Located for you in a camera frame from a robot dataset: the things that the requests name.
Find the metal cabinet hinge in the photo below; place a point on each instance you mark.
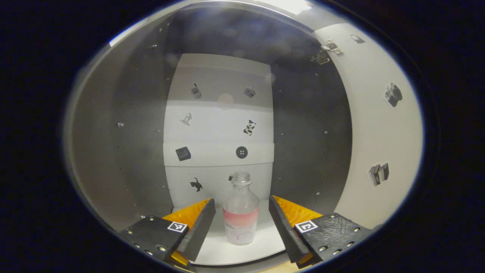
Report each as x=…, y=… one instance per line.
x=327, y=50

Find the dark grey cabinet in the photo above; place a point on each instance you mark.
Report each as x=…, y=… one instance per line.
x=140, y=151

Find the clear plastic bottle pink label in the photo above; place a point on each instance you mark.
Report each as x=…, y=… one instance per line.
x=240, y=227

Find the white cabinet door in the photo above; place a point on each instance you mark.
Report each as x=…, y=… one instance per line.
x=379, y=132

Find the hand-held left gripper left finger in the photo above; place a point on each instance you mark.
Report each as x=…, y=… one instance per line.
x=199, y=231

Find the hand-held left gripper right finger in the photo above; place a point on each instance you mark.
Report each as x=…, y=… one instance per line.
x=284, y=231

